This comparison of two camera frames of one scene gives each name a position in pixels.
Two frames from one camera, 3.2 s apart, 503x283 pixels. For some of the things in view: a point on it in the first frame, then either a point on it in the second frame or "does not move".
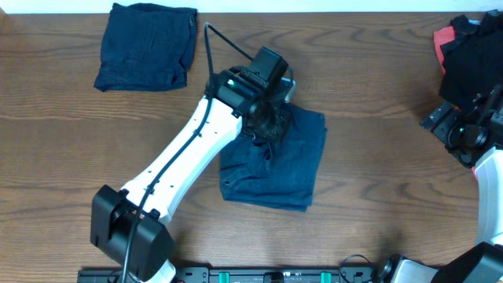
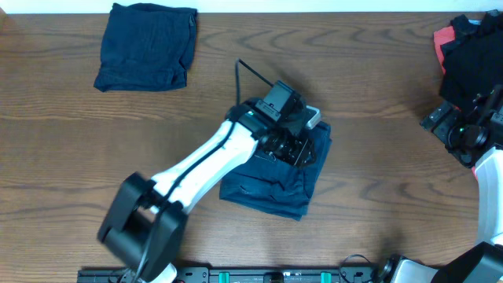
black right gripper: (435, 119) does not move
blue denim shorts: (281, 174) does not move
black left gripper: (269, 128) to (300, 153)
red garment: (442, 36) does not move
